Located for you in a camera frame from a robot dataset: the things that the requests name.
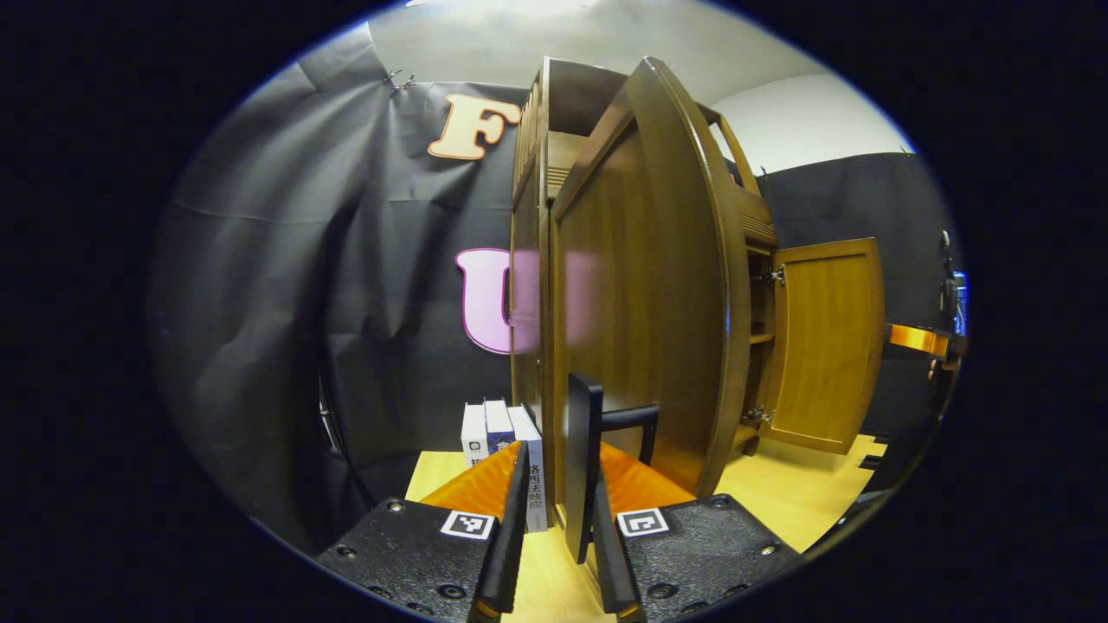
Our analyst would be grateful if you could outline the blue spine book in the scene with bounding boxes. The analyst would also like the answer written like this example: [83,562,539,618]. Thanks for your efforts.
[483,398,517,456]

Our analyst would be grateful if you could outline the black door handle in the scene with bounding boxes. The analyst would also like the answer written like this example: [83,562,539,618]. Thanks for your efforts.
[564,371,661,566]

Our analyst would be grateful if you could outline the wooden double-door shoe cabinet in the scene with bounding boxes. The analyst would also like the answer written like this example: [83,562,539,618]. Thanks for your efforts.
[508,55,889,530]

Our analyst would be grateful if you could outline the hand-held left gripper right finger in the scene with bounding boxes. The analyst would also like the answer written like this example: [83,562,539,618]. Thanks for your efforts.
[592,440,803,623]

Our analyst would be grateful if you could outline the black backdrop cloth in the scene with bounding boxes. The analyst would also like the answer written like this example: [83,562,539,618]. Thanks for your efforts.
[145,26,963,556]

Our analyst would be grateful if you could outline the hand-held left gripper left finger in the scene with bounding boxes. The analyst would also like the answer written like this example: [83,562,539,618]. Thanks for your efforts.
[315,439,531,623]

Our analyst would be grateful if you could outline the small white book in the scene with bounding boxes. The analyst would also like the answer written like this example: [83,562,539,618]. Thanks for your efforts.
[461,402,489,469]

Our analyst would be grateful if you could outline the wooden cabinet drawer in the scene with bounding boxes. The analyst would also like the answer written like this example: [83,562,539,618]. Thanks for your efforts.
[735,185,780,251]

